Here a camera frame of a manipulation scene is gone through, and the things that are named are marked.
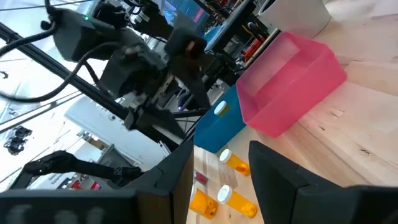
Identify teal blue plastic bin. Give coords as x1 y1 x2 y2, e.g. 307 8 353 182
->
192 84 248 154

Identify pink-red plastic bin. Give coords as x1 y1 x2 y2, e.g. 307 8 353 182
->
235 30 348 139

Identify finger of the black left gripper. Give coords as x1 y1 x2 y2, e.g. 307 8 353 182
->
124 105 188 140
164 28 213 110

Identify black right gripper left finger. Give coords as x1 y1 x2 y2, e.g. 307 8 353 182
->
124 139 195 224

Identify black background device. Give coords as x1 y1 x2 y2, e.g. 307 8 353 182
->
2 125 33 156

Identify large orange white-capped pill bottle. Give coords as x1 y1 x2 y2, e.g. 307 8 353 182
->
213 100 231 118

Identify small orange white-capped pill bottle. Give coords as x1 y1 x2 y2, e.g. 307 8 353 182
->
219 148 251 177

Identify green plant in white pot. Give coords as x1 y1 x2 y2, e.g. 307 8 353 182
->
257 0 331 40

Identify computer monitor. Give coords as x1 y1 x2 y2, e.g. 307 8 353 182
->
161 0 209 29

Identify small white piece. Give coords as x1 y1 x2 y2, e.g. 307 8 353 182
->
216 184 258 219

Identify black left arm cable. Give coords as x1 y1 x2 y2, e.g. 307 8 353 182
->
0 40 125 104

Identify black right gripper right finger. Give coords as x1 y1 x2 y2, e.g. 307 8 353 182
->
248 140 352 224

